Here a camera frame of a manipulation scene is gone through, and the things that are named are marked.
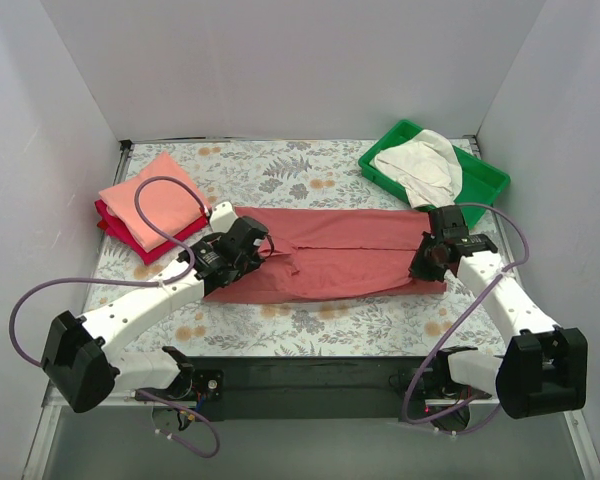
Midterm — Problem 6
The dusty red t shirt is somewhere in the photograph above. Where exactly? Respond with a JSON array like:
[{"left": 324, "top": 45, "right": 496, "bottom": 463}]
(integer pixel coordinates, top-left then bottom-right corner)
[{"left": 207, "top": 207, "right": 446, "bottom": 304}]

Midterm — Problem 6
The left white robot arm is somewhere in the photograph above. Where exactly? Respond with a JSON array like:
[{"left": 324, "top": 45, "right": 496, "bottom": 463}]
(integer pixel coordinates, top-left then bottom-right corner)
[{"left": 41, "top": 216, "right": 270, "bottom": 413}]

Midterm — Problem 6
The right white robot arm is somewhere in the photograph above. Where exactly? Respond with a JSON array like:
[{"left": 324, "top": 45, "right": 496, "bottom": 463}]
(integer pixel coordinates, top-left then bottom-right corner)
[{"left": 404, "top": 205, "right": 588, "bottom": 419}]

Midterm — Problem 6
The green plastic tray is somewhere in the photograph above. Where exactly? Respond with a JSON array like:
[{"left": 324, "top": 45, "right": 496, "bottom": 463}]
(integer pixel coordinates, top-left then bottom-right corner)
[{"left": 358, "top": 120, "right": 510, "bottom": 211}]

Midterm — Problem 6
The white crumpled t shirt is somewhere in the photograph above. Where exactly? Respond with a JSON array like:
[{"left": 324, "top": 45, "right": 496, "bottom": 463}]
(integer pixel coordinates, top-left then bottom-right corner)
[{"left": 371, "top": 130, "right": 463, "bottom": 208}]

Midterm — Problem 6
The folded salmon pink t shirt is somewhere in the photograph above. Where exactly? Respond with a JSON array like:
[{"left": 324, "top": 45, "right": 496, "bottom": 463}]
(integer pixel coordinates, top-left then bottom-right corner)
[{"left": 95, "top": 152, "right": 211, "bottom": 254}]

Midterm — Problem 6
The floral patterned table mat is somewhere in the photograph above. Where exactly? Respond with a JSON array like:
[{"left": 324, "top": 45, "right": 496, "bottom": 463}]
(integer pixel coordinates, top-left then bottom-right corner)
[{"left": 120, "top": 140, "right": 506, "bottom": 356}]

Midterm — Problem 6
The folded magenta t shirt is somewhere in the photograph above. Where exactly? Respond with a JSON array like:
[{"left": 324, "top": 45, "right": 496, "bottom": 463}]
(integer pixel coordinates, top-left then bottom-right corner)
[{"left": 95, "top": 196, "right": 208, "bottom": 265}]

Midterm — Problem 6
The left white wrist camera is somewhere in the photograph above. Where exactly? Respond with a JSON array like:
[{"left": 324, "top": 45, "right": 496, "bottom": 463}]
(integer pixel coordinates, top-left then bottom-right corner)
[{"left": 209, "top": 201, "right": 238, "bottom": 233}]

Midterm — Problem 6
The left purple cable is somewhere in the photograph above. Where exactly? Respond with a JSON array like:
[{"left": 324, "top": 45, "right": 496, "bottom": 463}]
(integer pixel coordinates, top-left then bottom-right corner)
[{"left": 8, "top": 175, "right": 221, "bottom": 459}]

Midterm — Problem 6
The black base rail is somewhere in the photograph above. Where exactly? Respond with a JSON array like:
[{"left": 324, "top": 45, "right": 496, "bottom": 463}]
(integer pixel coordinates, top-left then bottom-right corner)
[{"left": 69, "top": 355, "right": 551, "bottom": 424}]

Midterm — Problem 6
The aluminium frame rail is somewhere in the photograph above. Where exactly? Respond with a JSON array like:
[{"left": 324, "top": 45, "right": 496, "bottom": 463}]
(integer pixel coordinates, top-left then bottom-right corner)
[{"left": 32, "top": 390, "right": 600, "bottom": 479}]

